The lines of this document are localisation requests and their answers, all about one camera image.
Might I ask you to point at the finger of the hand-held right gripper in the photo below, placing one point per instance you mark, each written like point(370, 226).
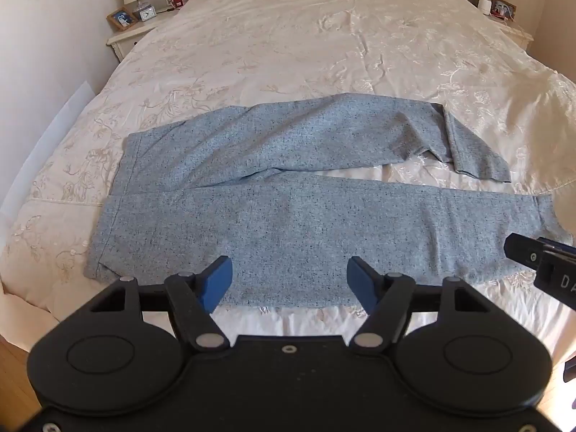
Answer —
point(524, 252)

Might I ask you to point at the small white alarm clock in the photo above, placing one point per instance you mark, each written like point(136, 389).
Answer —
point(147, 13)

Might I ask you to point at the dark photo frame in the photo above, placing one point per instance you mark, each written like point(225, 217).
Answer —
point(503, 7)

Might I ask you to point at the cream embroidered bed cover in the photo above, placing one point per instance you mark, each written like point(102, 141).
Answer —
point(292, 45)

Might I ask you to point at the white cylinder speaker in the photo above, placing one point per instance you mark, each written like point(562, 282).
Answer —
point(484, 5)

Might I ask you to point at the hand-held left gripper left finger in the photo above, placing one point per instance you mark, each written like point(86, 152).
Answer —
point(218, 282)

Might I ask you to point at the grey speckled pants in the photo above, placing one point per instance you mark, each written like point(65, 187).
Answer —
point(292, 216)

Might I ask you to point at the wooden photo frame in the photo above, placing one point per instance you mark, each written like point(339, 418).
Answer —
point(122, 19)

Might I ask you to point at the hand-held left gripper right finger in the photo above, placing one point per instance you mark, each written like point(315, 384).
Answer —
point(361, 284)

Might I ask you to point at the cream nightstand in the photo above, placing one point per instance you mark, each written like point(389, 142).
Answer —
point(513, 31)
point(130, 38)

